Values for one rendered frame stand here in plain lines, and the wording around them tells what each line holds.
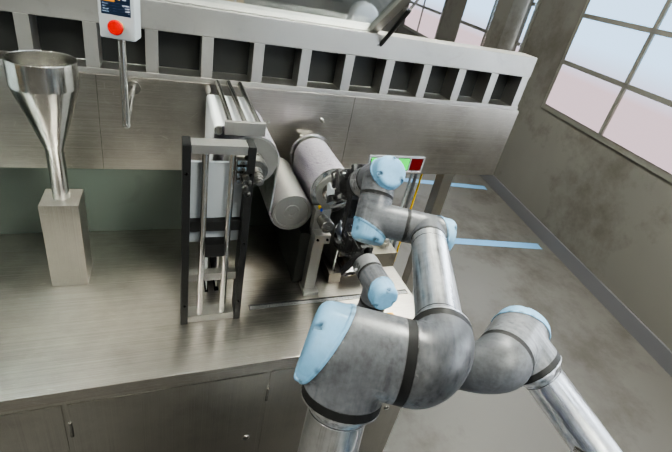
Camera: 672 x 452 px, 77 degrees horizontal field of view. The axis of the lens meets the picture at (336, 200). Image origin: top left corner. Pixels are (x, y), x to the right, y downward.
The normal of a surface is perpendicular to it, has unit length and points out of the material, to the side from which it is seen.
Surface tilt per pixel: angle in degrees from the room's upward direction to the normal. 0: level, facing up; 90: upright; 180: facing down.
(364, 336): 25
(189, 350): 0
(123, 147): 90
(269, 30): 90
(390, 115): 90
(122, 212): 90
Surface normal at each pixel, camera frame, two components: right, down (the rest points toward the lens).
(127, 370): 0.18, -0.86
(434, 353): 0.30, -0.50
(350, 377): -0.07, 0.14
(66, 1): 0.32, 0.52
